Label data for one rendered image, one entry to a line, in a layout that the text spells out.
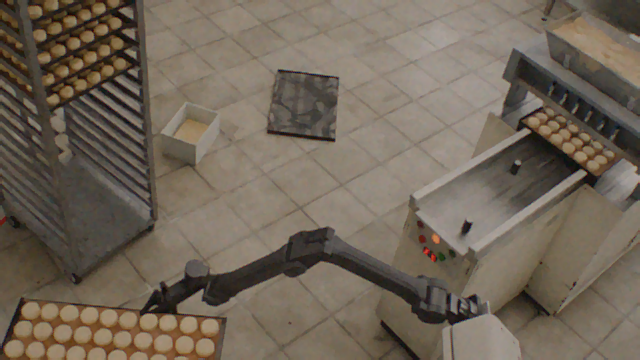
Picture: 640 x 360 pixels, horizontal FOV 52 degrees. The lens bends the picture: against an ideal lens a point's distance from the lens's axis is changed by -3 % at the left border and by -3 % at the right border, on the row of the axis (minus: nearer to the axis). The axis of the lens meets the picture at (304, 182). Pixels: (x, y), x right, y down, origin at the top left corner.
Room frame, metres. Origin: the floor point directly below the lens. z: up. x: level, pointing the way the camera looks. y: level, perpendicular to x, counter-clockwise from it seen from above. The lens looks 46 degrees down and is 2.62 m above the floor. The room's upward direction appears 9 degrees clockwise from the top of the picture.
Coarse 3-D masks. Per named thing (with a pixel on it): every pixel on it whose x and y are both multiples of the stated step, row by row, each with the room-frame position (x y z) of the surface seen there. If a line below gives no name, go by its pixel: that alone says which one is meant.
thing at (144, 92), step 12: (144, 12) 2.06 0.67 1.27; (144, 36) 2.05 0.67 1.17; (144, 48) 2.05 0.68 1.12; (144, 60) 2.04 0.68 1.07; (144, 72) 2.04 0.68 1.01; (144, 84) 2.04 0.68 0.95; (144, 96) 2.03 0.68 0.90; (144, 108) 2.03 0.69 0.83; (144, 144) 2.04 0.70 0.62; (144, 156) 2.05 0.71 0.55; (156, 192) 2.05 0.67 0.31; (156, 204) 2.05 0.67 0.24; (156, 216) 2.05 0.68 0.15
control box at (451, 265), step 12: (420, 216) 1.67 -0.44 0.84; (420, 228) 1.65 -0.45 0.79; (432, 228) 1.62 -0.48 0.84; (432, 240) 1.60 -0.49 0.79; (444, 240) 1.57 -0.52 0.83; (432, 252) 1.59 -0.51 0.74; (444, 252) 1.56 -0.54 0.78; (456, 252) 1.53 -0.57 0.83; (444, 264) 1.55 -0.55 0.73; (456, 264) 1.52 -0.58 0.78
